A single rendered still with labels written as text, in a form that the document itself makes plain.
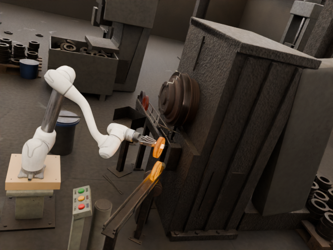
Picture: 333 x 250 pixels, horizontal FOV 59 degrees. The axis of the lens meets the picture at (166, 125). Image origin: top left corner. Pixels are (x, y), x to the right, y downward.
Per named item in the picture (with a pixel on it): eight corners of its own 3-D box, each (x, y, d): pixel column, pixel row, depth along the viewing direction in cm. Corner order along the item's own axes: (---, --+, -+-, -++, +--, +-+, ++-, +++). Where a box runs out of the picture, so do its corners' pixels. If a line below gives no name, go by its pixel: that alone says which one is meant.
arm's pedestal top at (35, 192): (6, 197, 214) (6, 192, 212) (11, 170, 240) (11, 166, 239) (52, 196, 227) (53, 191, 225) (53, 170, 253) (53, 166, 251)
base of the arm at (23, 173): (16, 181, 215) (16, 175, 213) (21, 163, 234) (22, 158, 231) (42, 182, 221) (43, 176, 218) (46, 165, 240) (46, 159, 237)
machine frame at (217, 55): (199, 170, 371) (249, 31, 297) (239, 239, 280) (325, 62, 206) (143, 167, 346) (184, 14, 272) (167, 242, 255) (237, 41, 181)
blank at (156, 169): (155, 182, 227) (151, 180, 227) (163, 163, 230) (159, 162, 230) (151, 180, 212) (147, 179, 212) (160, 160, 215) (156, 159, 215)
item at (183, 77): (166, 112, 282) (179, 65, 263) (180, 137, 243) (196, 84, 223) (159, 111, 280) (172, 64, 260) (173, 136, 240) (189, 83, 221)
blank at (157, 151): (166, 135, 218) (162, 134, 218) (160, 141, 203) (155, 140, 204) (161, 154, 222) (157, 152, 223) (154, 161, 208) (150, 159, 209)
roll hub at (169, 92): (160, 106, 267) (168, 77, 255) (169, 120, 243) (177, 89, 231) (155, 105, 265) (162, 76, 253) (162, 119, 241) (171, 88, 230)
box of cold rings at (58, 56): (104, 84, 561) (111, 43, 528) (111, 102, 493) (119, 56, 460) (46, 77, 520) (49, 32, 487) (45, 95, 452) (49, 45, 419)
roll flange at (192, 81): (175, 113, 286) (189, 67, 266) (191, 138, 246) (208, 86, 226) (166, 112, 282) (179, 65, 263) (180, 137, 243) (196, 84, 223)
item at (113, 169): (117, 160, 345) (129, 105, 315) (132, 172, 332) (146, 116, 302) (103, 166, 329) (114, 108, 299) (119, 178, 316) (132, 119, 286)
